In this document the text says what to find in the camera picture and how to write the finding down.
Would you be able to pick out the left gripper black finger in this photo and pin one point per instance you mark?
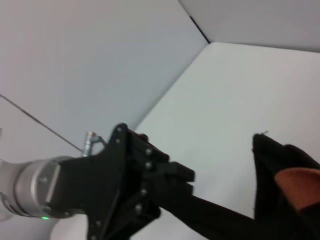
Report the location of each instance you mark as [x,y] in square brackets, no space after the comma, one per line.
[150,200]
[160,162]

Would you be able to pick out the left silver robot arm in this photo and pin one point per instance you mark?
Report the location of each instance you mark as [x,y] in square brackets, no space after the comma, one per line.
[27,185]

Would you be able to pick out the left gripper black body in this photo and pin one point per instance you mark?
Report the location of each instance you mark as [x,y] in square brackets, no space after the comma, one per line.
[100,180]

